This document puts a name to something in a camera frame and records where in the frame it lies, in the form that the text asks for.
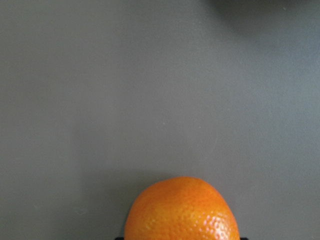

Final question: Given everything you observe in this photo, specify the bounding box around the orange fruit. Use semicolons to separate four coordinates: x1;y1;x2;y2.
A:
124;176;241;240

